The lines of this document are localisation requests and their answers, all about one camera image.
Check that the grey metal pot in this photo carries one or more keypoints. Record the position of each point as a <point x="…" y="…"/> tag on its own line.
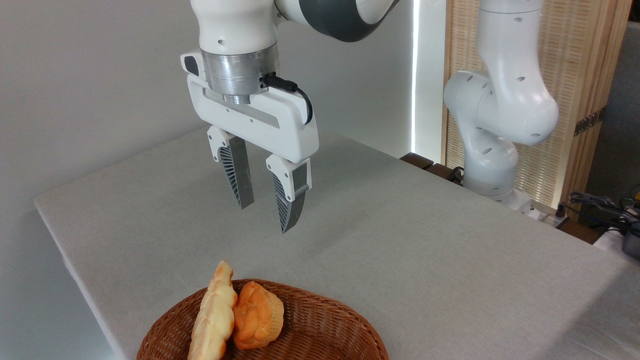
<point x="632" y="244"/>

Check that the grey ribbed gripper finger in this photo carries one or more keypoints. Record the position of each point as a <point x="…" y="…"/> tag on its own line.
<point x="238" y="170"/>
<point x="292" y="197"/>

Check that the brown wicker basket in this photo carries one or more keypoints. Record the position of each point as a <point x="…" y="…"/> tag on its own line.
<point x="320" y="330"/>

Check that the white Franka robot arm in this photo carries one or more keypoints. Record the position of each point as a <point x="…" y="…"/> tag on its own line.
<point x="500" y="100"/>

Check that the grey tablecloth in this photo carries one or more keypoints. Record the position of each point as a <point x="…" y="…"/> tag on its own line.
<point x="400" y="240"/>

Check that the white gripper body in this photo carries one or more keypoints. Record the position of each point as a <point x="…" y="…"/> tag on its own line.
<point x="280" y="127"/>

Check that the round orange bread roll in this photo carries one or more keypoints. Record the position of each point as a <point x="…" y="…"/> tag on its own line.
<point x="257" y="315"/>

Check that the metal screen hinge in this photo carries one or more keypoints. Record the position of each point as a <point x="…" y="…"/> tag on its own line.
<point x="590" y="121"/>

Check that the long braided bread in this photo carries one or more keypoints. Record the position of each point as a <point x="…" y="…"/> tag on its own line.
<point x="215" y="310"/>

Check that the wooden slatted folding screen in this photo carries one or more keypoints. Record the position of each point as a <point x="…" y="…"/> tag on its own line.
<point x="580" y="60"/>

